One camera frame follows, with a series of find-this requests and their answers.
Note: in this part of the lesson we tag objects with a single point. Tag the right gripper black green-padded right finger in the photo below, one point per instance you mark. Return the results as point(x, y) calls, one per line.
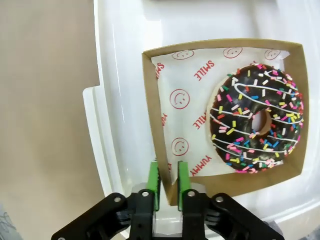
point(200, 215)

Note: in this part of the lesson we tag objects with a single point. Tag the right gripper black green-padded left finger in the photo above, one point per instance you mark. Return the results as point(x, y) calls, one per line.
point(140, 215)

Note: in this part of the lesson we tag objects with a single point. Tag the printed white paper liner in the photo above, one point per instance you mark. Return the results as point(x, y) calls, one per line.
point(182, 120)

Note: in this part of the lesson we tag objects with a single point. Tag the brown cardboard donut box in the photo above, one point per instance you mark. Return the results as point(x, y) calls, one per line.
point(150, 100)

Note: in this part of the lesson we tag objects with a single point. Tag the chocolate rainbow sprinkle donut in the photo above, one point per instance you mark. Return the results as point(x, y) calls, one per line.
point(250, 100)

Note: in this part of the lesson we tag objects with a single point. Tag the white display case base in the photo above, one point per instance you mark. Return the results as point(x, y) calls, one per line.
point(125, 75)

